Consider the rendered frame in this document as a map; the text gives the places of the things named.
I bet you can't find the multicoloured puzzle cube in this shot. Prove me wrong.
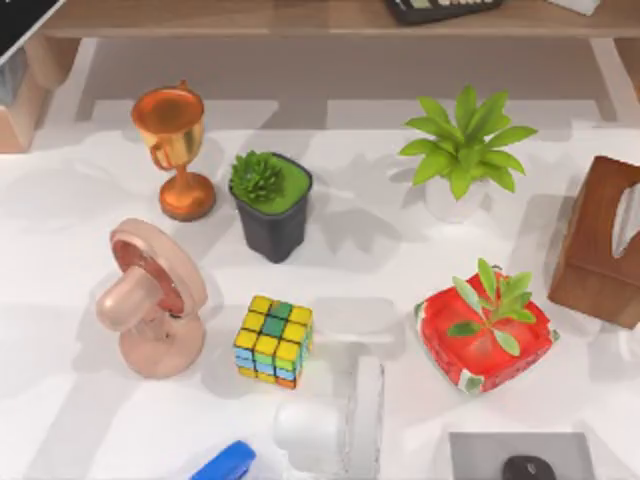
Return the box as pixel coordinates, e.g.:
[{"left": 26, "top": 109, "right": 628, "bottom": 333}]
[{"left": 233, "top": 294, "right": 315, "bottom": 390}]

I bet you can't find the red watermelon pot plant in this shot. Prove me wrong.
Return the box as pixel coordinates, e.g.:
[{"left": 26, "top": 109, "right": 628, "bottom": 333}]
[{"left": 413, "top": 257, "right": 561, "bottom": 397}]

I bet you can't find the wooden shelf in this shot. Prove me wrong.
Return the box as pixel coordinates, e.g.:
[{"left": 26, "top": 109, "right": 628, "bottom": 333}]
[{"left": 0, "top": 0, "right": 640, "bottom": 154}]

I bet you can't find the white pot leafy plant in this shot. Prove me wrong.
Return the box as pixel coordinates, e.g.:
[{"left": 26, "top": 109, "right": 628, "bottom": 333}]
[{"left": 397, "top": 83, "right": 539, "bottom": 224}]

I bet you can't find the black keyboard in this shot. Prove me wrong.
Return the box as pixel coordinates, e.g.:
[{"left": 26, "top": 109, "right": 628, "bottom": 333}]
[{"left": 383, "top": 0, "right": 505, "bottom": 27}]

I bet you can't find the blue stapler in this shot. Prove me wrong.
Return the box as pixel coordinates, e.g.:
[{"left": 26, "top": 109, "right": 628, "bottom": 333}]
[{"left": 188, "top": 440, "right": 257, "bottom": 480}]

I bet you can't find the grey mouse pad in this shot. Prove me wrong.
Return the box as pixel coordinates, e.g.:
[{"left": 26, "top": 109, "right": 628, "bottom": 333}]
[{"left": 448, "top": 431, "right": 597, "bottom": 480}]

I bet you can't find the pink desk fan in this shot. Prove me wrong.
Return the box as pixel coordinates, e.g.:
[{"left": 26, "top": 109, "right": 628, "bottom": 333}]
[{"left": 95, "top": 217, "right": 209, "bottom": 380}]

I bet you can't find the black computer mouse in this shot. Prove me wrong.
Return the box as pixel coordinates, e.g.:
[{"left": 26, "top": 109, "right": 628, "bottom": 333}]
[{"left": 502, "top": 453, "right": 556, "bottom": 480}]

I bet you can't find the brown wooden tissue box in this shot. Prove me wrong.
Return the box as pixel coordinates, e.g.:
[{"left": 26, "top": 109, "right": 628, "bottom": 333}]
[{"left": 547, "top": 155, "right": 640, "bottom": 330}]

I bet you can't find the bronze trophy cup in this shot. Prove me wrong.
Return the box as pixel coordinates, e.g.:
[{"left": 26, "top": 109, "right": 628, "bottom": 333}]
[{"left": 130, "top": 79, "right": 217, "bottom": 222}]

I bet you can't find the white object on shelf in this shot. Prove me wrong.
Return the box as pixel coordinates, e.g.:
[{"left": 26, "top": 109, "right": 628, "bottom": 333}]
[{"left": 545, "top": 0, "right": 602, "bottom": 16}]

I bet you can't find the black pot green succulent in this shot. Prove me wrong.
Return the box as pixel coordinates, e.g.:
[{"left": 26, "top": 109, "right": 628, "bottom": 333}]
[{"left": 228, "top": 151, "right": 314, "bottom": 265}]

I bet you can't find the black laptop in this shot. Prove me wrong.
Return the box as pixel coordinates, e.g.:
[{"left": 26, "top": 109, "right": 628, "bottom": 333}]
[{"left": 0, "top": 0, "right": 67, "bottom": 68}]

